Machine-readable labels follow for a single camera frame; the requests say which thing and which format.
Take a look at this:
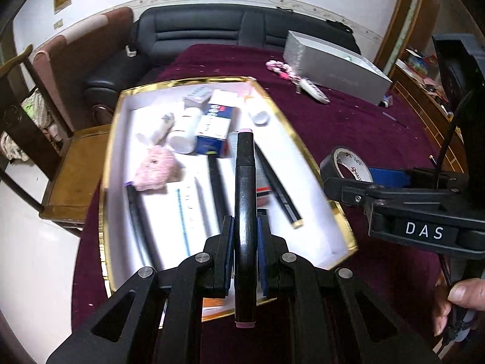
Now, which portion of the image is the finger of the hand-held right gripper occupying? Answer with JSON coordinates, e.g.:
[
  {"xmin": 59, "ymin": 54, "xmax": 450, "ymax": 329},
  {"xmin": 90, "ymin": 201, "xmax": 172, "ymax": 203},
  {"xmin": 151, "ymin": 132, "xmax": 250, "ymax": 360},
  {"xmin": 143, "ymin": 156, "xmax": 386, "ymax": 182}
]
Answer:
[
  {"xmin": 322, "ymin": 175, "xmax": 383, "ymax": 208},
  {"xmin": 369, "ymin": 166, "xmax": 470, "ymax": 191}
]

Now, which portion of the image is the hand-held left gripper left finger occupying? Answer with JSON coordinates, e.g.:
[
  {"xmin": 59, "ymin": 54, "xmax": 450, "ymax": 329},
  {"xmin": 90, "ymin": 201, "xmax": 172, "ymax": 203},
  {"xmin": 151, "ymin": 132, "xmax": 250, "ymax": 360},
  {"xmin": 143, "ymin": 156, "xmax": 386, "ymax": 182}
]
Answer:
[{"xmin": 45, "ymin": 215, "xmax": 234, "ymax": 364}]

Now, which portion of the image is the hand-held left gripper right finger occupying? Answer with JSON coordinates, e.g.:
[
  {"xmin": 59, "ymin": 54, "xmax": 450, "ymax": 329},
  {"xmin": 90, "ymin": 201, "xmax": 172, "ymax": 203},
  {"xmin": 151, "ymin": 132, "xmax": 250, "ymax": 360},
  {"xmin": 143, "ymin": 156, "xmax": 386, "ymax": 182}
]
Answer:
[{"xmin": 258, "ymin": 215, "xmax": 442, "ymax": 364}]

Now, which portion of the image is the roll of tape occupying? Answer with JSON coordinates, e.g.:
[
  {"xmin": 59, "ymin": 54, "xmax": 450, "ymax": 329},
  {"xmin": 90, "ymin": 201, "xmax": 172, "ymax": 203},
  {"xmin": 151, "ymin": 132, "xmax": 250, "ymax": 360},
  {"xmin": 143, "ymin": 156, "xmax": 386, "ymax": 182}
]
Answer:
[{"xmin": 319, "ymin": 146, "xmax": 374, "ymax": 190}]

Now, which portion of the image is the black marker with pink cap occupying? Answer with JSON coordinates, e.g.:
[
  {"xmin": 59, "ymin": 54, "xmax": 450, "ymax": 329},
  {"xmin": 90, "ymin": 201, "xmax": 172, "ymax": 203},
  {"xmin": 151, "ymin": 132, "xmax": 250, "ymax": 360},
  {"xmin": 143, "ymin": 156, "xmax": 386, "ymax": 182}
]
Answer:
[{"xmin": 233, "ymin": 129, "xmax": 260, "ymax": 329}]

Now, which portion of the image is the black marker with tan cap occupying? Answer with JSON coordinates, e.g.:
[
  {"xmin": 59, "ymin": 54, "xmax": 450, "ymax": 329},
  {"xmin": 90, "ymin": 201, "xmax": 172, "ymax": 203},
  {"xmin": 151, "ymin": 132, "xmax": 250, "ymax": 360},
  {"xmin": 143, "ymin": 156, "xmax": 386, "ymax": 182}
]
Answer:
[{"xmin": 254, "ymin": 144, "xmax": 305, "ymax": 229}]

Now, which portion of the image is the gold-rimmed white gift box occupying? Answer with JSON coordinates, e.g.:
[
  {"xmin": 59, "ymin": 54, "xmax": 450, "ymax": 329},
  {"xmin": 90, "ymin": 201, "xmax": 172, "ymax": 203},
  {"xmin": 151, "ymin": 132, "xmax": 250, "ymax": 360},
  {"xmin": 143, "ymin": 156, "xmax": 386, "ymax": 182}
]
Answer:
[{"xmin": 99, "ymin": 76, "xmax": 359, "ymax": 323}]

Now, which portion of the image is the person's right hand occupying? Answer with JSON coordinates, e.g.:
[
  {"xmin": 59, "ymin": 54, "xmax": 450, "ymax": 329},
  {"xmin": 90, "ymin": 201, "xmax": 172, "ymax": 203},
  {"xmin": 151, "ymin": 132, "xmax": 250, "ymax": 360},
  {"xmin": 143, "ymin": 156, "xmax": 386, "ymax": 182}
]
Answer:
[{"xmin": 432, "ymin": 273, "xmax": 485, "ymax": 338}]

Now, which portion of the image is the grey and black pen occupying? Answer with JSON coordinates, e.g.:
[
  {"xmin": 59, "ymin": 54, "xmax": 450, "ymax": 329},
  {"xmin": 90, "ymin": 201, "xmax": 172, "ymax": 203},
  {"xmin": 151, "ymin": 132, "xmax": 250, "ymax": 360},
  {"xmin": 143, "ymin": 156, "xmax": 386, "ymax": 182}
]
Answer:
[{"xmin": 382, "ymin": 112, "xmax": 410, "ymax": 129}]

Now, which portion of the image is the maroon velvet tablecloth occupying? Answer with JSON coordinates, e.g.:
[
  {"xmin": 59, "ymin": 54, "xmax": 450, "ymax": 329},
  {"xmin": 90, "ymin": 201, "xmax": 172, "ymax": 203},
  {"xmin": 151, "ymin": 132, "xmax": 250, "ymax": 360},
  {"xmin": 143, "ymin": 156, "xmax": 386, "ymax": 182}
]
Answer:
[{"xmin": 72, "ymin": 43, "xmax": 485, "ymax": 364}]

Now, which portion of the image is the thin black pen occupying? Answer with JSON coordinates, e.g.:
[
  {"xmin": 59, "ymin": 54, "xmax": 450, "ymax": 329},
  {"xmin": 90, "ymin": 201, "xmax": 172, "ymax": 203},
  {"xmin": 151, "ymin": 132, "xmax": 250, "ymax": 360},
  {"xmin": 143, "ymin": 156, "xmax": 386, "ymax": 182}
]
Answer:
[{"xmin": 125, "ymin": 182, "xmax": 160, "ymax": 270}]

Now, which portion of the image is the pink plush toy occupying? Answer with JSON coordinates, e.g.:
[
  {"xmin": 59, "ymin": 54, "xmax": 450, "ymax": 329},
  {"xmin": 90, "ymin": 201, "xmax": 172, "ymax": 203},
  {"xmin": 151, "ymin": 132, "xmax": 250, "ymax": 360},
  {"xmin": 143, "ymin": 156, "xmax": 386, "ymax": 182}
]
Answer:
[{"xmin": 132, "ymin": 133, "xmax": 180, "ymax": 192}]

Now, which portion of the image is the white tube with round cap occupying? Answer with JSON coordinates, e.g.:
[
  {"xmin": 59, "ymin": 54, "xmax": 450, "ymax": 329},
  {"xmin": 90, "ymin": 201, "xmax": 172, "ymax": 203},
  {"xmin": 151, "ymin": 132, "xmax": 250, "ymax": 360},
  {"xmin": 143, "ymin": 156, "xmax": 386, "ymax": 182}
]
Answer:
[{"xmin": 244, "ymin": 95, "xmax": 270, "ymax": 126}]

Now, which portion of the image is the long grey cardboard box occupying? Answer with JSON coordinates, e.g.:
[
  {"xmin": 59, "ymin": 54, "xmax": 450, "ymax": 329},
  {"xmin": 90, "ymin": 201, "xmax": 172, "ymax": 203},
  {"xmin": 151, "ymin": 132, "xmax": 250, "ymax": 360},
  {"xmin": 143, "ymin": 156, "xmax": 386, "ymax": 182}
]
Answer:
[{"xmin": 283, "ymin": 30, "xmax": 393, "ymax": 106}]

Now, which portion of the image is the white pill bottle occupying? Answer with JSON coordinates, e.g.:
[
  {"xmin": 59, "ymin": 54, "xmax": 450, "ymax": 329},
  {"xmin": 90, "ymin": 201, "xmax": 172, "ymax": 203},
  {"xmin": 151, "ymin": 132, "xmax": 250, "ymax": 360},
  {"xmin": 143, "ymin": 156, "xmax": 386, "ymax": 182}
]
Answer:
[{"xmin": 168, "ymin": 108, "xmax": 203, "ymax": 155}]

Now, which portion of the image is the blue and white medicine box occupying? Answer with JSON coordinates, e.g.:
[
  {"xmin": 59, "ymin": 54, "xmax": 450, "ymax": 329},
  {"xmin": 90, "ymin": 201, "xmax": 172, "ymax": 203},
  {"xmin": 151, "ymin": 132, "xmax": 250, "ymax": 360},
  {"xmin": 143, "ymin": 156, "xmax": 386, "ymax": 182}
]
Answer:
[{"xmin": 195, "ymin": 90, "xmax": 237, "ymax": 158}]

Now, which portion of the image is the small blister pack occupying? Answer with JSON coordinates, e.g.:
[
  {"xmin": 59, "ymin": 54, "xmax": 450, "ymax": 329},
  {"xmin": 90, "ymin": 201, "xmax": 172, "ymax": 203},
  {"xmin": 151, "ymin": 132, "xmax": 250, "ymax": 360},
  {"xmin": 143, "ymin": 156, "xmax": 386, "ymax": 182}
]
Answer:
[{"xmin": 184, "ymin": 86, "xmax": 211, "ymax": 107}]

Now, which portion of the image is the wooden chair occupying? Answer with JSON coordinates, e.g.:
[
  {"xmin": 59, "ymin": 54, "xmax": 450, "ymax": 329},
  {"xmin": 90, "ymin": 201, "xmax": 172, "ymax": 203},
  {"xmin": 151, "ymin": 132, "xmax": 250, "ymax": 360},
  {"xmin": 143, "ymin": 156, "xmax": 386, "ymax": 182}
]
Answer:
[{"xmin": 0, "ymin": 43, "xmax": 114, "ymax": 238}]

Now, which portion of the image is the black leather sofa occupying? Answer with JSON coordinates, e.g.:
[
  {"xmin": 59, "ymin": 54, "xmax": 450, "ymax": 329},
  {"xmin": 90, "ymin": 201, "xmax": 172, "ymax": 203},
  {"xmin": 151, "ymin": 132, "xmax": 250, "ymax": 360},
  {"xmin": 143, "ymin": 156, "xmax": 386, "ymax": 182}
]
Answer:
[{"xmin": 84, "ymin": 5, "xmax": 360, "ymax": 122}]

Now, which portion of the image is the floral cloth bag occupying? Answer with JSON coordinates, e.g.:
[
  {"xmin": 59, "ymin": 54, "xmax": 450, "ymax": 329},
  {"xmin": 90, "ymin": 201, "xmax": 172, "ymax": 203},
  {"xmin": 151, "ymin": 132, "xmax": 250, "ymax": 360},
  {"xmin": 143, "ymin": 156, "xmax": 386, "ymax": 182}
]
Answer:
[{"xmin": 0, "ymin": 87, "xmax": 61, "ymax": 162}]

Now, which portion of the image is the pink upholstered armchair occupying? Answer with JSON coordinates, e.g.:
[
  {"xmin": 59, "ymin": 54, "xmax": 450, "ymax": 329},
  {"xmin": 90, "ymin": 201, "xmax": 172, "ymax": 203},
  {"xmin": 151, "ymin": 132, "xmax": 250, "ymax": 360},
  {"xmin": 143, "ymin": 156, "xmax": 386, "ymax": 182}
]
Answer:
[{"xmin": 32, "ymin": 7, "xmax": 134, "ymax": 122}]

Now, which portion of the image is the black braided cable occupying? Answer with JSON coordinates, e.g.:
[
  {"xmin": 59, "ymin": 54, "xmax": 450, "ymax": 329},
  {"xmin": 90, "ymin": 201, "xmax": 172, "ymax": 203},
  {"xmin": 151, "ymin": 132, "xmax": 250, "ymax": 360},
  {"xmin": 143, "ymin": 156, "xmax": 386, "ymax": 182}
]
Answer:
[{"xmin": 436, "ymin": 89, "xmax": 476, "ymax": 353}]

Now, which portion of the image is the white and pink keychain charm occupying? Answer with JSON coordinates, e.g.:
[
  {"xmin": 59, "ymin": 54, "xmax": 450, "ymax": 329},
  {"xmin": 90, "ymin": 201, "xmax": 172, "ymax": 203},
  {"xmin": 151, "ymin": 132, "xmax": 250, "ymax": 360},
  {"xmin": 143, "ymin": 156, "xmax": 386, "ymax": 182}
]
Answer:
[{"xmin": 265, "ymin": 60, "xmax": 330, "ymax": 104}]

